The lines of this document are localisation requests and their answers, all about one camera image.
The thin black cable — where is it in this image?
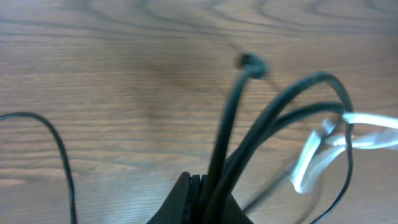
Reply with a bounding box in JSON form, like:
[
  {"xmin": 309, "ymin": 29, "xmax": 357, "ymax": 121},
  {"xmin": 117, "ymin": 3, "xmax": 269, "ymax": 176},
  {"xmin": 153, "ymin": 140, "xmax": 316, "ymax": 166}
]
[{"xmin": 0, "ymin": 111, "xmax": 78, "ymax": 224}]

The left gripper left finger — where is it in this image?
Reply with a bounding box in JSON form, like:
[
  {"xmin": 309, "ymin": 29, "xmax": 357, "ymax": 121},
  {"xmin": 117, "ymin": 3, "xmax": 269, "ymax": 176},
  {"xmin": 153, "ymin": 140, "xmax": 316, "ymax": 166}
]
[{"xmin": 147, "ymin": 172, "xmax": 201, "ymax": 224}]

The black USB cable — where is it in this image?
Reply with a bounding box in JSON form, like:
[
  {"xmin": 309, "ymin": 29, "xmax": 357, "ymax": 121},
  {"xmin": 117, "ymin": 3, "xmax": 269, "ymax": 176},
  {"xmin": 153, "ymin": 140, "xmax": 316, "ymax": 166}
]
[{"xmin": 198, "ymin": 52, "xmax": 354, "ymax": 224}]

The white USB cable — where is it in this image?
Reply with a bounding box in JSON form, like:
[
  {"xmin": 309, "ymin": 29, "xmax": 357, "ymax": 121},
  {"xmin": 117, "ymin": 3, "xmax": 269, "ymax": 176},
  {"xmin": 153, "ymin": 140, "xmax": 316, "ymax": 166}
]
[{"xmin": 290, "ymin": 111, "xmax": 398, "ymax": 195}]

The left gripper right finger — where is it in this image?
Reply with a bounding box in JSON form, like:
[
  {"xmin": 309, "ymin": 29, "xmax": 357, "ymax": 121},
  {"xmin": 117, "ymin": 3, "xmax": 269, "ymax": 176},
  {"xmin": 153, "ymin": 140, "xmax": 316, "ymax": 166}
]
[{"xmin": 222, "ymin": 195, "xmax": 253, "ymax": 224}]

